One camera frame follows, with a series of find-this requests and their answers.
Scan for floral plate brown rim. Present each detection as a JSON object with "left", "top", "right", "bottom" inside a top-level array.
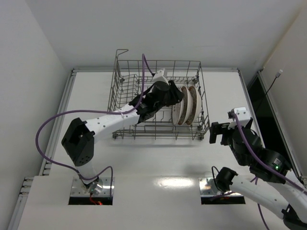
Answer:
[
  {"left": 186, "top": 86, "right": 202, "bottom": 125},
  {"left": 178, "top": 86, "right": 195, "bottom": 125}
]

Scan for white plate orange sunburst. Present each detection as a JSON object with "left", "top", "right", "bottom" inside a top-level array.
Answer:
[{"left": 172, "top": 101, "right": 184, "bottom": 126}]

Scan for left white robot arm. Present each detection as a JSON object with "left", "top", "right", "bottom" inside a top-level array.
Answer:
[{"left": 61, "top": 80, "right": 184, "bottom": 188}]

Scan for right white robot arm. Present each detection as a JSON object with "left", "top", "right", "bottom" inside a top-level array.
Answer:
[{"left": 209, "top": 113, "right": 307, "bottom": 230}]

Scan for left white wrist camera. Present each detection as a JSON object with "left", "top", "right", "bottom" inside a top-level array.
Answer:
[{"left": 153, "top": 68, "right": 168, "bottom": 84}]

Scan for grey wire dish rack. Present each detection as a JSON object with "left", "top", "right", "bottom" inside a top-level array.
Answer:
[{"left": 107, "top": 49, "right": 209, "bottom": 140}]

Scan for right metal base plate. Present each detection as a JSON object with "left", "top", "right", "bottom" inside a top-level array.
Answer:
[{"left": 199, "top": 176, "right": 243, "bottom": 198}]

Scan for metal base plate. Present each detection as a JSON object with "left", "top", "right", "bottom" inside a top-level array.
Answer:
[
  {"left": 199, "top": 176, "right": 243, "bottom": 198},
  {"left": 70, "top": 177, "right": 115, "bottom": 198}
]

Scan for black wall cable white plug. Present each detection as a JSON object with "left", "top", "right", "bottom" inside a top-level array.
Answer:
[{"left": 255, "top": 69, "right": 283, "bottom": 113}]

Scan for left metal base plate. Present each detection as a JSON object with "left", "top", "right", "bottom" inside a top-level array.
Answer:
[{"left": 70, "top": 177, "right": 115, "bottom": 198}]

